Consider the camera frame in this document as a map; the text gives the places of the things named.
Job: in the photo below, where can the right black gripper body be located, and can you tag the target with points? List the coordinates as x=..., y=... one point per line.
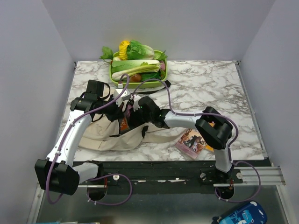
x=139, y=118

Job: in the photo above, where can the orange treehouse book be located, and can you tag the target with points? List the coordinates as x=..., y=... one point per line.
x=124, y=125

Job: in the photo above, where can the beige canvas backpack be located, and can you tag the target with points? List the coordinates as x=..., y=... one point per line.
x=104, y=135

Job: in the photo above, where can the pink fairy book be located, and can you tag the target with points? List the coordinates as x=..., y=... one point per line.
x=191, y=143

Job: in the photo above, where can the orange yellow book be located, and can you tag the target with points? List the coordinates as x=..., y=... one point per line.
x=207, y=147

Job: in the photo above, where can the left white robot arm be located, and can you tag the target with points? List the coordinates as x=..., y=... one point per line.
x=55, y=173

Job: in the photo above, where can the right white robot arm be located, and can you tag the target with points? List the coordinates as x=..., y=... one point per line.
x=215, y=129

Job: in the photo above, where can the brown mushroom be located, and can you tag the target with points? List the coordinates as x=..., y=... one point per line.
x=137, y=78

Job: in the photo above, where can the green vegetable tray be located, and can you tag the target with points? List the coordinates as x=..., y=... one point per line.
x=153, y=77

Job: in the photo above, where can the napa cabbage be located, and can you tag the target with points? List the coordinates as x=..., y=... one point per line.
x=132, y=67

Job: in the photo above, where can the green leafy lettuce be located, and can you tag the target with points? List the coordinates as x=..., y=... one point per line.
x=137, y=50

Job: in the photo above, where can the yellow corn flower vegetable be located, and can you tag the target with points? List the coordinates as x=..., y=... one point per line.
x=123, y=49

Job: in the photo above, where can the blue pencil case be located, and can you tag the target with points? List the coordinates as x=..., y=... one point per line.
x=247, y=213

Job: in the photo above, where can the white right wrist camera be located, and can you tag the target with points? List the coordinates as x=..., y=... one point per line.
x=136, y=105

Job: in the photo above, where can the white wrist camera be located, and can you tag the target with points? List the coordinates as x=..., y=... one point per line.
x=121, y=95
x=136, y=105

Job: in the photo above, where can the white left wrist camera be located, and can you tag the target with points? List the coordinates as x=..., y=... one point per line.
x=121, y=95

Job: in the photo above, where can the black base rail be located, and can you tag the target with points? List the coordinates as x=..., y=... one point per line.
x=174, y=177

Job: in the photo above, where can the aluminium frame rail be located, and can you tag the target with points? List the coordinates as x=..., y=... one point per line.
x=194, y=208

